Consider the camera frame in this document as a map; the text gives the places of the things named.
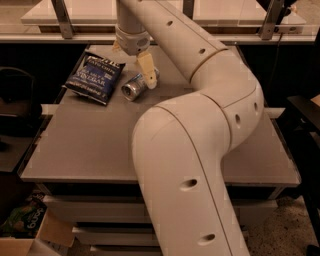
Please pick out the grey drawer cabinet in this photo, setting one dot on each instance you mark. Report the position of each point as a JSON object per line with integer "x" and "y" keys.
{"x": 84, "y": 164}

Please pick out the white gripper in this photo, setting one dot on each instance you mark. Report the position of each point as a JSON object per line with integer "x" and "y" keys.
{"x": 134, "y": 43}

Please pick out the white shelf with metal brackets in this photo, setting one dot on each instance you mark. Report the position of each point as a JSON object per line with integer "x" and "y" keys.
{"x": 83, "y": 20}

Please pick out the black chair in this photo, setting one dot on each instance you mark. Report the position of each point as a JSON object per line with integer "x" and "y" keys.
{"x": 20, "y": 113}

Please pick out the green snack bag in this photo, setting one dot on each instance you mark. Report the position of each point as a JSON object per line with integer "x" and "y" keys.
{"x": 24, "y": 221}

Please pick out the blue chip bag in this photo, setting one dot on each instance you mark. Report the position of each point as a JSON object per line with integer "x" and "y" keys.
{"x": 96, "y": 79}

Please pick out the silver redbull can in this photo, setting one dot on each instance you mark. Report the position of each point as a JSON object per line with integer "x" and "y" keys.
{"x": 137, "y": 85}

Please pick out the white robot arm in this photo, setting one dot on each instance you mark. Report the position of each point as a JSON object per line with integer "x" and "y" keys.
{"x": 178, "y": 145}

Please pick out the cardboard box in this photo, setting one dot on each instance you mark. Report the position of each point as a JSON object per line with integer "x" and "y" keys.
{"x": 53, "y": 238}

